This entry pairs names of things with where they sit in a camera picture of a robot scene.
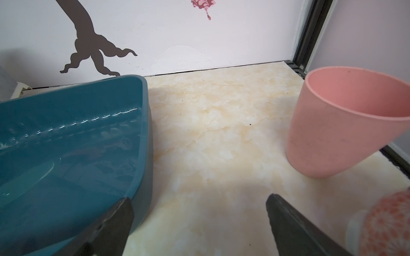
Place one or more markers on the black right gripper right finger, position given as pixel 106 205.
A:
pixel 295 235

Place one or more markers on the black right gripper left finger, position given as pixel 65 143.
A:
pixel 106 236

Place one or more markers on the teal plastic bin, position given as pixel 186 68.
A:
pixel 69 155

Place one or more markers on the pink plastic cup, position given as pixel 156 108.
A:
pixel 343 115

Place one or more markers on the mint green toaster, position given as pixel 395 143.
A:
pixel 10 88

